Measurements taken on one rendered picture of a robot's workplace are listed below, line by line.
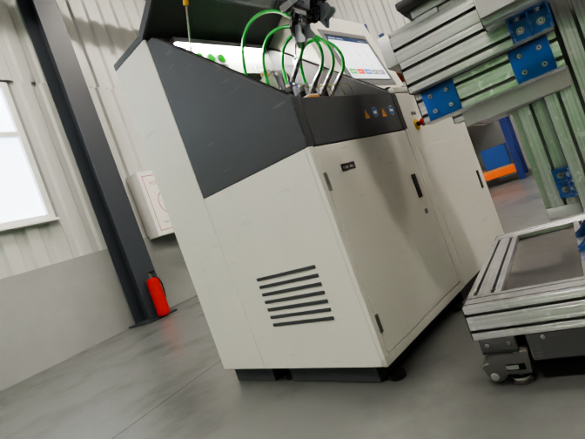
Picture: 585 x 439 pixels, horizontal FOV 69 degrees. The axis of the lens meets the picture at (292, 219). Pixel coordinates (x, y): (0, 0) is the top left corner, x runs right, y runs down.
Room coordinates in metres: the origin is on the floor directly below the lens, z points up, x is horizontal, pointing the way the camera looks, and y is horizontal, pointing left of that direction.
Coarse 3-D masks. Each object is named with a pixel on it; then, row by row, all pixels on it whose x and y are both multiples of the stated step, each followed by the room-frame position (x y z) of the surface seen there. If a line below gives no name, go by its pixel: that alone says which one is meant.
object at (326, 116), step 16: (336, 96) 1.49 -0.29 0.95; (352, 96) 1.56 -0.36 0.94; (368, 96) 1.65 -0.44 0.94; (384, 96) 1.74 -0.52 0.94; (304, 112) 1.34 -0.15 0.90; (320, 112) 1.40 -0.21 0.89; (336, 112) 1.46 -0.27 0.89; (352, 112) 1.53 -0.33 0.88; (320, 128) 1.37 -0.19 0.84; (336, 128) 1.44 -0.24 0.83; (352, 128) 1.51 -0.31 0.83; (368, 128) 1.59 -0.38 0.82; (384, 128) 1.67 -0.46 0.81; (400, 128) 1.77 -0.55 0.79; (320, 144) 1.36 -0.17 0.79
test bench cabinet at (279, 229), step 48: (240, 192) 1.55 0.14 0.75; (288, 192) 1.40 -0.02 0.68; (240, 240) 1.61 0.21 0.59; (288, 240) 1.45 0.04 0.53; (336, 240) 1.32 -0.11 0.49; (240, 288) 1.68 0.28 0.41; (288, 288) 1.50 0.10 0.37; (336, 288) 1.36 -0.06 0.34; (288, 336) 1.56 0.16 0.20; (336, 336) 1.41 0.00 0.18
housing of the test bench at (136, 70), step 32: (128, 64) 1.81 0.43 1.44; (128, 96) 1.87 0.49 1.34; (160, 96) 1.72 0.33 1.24; (160, 128) 1.77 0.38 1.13; (160, 160) 1.82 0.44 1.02; (160, 192) 1.88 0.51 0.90; (192, 192) 1.73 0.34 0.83; (192, 224) 1.78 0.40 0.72; (192, 256) 1.84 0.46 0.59; (224, 256) 1.70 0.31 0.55; (224, 288) 1.75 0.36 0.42; (224, 320) 1.80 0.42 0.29; (224, 352) 1.86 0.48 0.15; (256, 352) 1.71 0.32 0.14
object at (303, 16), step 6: (300, 0) 1.49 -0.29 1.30; (306, 0) 1.46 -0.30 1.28; (312, 0) 1.46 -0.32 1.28; (294, 6) 1.50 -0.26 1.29; (300, 6) 1.50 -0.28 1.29; (306, 6) 1.47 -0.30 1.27; (312, 6) 1.48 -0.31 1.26; (318, 6) 1.49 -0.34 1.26; (294, 12) 1.51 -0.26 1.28; (300, 12) 1.49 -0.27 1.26; (306, 12) 1.47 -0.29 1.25; (312, 12) 1.49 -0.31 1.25; (294, 18) 1.52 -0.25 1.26; (300, 18) 1.52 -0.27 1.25; (306, 18) 1.48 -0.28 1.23; (312, 18) 1.51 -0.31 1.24; (318, 18) 1.53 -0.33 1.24; (306, 24) 1.49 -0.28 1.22
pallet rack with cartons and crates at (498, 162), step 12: (396, 72) 6.49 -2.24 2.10; (504, 120) 5.86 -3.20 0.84; (504, 132) 5.89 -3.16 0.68; (504, 144) 6.12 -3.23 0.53; (516, 144) 6.54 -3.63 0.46; (492, 156) 6.21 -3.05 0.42; (504, 156) 6.13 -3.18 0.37; (516, 156) 5.87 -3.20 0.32; (492, 168) 6.24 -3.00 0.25; (504, 168) 5.98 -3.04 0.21; (516, 168) 5.89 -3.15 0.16
